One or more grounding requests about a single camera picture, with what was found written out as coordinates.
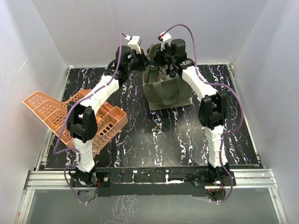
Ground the olive green canvas bag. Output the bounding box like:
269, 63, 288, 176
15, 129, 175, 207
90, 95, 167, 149
142, 44, 192, 111

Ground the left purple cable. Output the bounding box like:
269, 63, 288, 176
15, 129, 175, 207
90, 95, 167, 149
53, 32, 131, 206

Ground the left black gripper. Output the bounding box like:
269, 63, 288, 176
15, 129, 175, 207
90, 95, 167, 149
126, 49, 151, 73

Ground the beige brown lotion bottle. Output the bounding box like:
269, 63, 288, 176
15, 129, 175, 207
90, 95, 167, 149
157, 65, 168, 82

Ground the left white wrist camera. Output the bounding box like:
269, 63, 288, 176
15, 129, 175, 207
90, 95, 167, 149
125, 35, 142, 54

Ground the orange plastic basket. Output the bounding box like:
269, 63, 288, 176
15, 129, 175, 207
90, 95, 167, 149
23, 90, 128, 156

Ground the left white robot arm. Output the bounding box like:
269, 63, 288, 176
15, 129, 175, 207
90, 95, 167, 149
65, 44, 149, 186

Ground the aluminium frame rail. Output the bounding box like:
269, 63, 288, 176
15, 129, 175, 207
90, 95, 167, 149
17, 168, 288, 224

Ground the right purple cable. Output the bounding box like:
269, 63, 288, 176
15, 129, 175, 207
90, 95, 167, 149
158, 24, 244, 205

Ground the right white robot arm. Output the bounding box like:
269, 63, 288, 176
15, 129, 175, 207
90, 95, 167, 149
154, 36, 229, 185

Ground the purple cable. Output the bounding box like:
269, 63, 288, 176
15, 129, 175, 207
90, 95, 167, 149
158, 24, 244, 205
53, 32, 131, 206

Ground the white rectangular lotion bottle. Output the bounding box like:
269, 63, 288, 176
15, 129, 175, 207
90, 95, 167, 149
165, 71, 179, 80

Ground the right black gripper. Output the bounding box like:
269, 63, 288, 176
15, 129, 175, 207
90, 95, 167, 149
153, 44, 176, 67

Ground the orange packet in basket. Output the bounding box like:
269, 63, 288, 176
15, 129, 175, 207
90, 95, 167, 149
96, 116, 102, 123

